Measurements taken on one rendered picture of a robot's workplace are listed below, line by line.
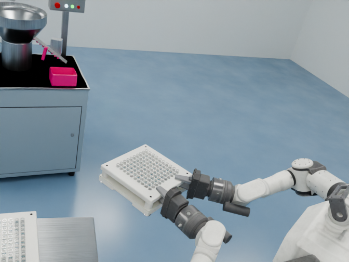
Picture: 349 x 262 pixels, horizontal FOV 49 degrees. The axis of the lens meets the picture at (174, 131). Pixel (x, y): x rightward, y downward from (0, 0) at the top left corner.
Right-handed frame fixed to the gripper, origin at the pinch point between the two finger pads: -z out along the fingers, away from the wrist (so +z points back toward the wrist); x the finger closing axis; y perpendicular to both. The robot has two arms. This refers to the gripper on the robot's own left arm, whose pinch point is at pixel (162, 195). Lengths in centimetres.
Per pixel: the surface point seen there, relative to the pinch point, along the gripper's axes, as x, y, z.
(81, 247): 18.1, -25.4, -7.6
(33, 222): 11.2, -36.5, -19.7
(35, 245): 11.1, -40.2, -10.9
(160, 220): 106, 82, -57
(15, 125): 59, 14, -141
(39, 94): 37, 27, -137
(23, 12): 1, 39, -185
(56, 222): 18.4, -26.8, -21.6
